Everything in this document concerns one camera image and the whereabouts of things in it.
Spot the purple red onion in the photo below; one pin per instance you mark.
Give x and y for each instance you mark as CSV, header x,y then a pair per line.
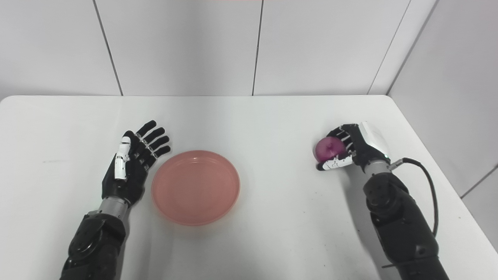
x,y
327,149

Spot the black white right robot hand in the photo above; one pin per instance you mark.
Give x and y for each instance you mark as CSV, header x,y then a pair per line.
x,y
365,149

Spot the pink plate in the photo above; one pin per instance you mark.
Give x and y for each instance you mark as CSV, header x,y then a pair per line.
x,y
195,186

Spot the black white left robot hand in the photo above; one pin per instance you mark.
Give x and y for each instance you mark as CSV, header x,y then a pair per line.
x,y
134,175

